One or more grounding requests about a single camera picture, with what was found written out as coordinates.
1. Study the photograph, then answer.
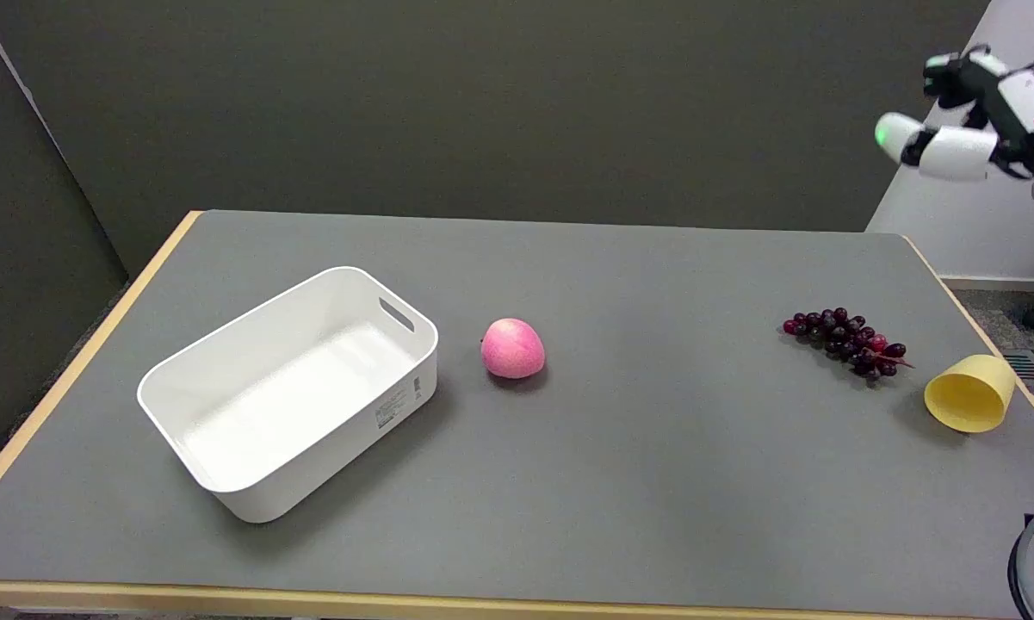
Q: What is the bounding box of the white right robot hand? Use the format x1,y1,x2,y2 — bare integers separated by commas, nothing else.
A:
875,48,1034,182

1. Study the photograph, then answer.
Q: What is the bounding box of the dark red grape bunch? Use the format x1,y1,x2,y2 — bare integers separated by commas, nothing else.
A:
782,307,915,383

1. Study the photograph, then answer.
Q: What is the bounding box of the yellow plastic cup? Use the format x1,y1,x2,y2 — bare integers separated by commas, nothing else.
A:
924,354,1017,434

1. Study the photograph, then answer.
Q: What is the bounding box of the pink apple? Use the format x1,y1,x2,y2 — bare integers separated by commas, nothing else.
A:
480,318,546,380

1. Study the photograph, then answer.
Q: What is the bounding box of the white plastic storage bin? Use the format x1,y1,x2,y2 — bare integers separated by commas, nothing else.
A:
137,266,439,524

